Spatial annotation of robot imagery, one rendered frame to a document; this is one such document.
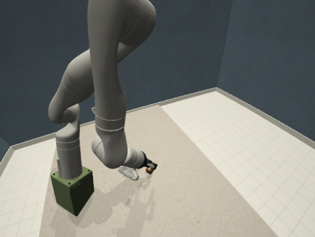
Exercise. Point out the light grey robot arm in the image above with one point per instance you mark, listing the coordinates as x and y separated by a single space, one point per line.
115 29

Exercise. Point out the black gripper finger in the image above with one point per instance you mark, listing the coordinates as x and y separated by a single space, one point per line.
153 166

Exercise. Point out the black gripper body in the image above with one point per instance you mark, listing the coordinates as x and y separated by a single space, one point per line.
145 162

